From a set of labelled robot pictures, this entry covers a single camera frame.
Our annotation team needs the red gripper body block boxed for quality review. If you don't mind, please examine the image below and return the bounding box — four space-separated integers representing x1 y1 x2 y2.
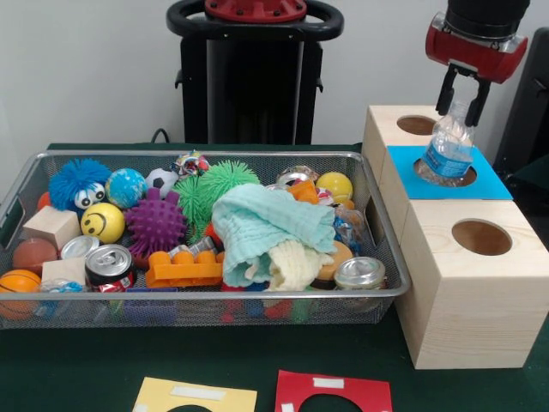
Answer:
424 19 529 85

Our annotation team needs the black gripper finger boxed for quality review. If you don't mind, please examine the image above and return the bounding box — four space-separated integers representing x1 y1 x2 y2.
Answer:
466 79 492 128
436 68 460 116

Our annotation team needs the wooden box with three holes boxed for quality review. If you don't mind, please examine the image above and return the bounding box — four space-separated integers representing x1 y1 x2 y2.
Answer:
362 105 549 370

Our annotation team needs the red card with round hole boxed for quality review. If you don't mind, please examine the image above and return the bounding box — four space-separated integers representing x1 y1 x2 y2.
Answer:
274 369 394 412

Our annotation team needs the yellow card with round hole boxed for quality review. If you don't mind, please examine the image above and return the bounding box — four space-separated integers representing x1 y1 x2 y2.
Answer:
131 376 258 412

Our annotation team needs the black chair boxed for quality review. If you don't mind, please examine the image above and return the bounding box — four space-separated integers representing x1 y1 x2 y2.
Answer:
492 27 549 173

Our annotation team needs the plain yellow ball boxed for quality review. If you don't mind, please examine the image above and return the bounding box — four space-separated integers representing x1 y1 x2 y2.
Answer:
316 172 354 205

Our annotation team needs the mint green cloth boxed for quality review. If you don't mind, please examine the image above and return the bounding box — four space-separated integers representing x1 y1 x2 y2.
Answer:
211 184 338 289

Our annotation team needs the green fuzzy ball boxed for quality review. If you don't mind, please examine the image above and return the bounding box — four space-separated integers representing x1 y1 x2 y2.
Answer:
173 160 262 228

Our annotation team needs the orange toy building brick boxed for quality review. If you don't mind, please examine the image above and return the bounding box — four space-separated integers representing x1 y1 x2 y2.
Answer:
144 250 226 288

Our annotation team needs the purple spiky ball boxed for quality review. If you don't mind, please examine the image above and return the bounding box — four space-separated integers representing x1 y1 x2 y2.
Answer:
123 187 189 258

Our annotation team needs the yellow smiley face ball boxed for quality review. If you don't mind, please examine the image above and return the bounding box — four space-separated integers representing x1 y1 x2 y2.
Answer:
80 202 126 245

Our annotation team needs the blue fuzzy ball with eyes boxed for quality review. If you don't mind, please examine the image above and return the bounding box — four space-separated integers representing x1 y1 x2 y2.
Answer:
47 158 112 211

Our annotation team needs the plain wooden block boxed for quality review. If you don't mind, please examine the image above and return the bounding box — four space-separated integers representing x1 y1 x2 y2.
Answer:
23 205 82 250

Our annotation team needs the brown ball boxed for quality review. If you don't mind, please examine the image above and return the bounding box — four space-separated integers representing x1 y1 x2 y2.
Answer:
12 237 59 276

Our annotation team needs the orange basketball toy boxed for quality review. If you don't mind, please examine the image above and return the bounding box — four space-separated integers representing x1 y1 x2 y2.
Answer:
0 269 43 321

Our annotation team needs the black pedestal with red base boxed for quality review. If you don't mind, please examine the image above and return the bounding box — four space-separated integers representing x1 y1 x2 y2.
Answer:
166 0 344 146

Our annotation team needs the silver wire mesh bin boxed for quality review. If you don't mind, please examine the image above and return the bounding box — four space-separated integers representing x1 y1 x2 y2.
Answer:
0 149 412 330

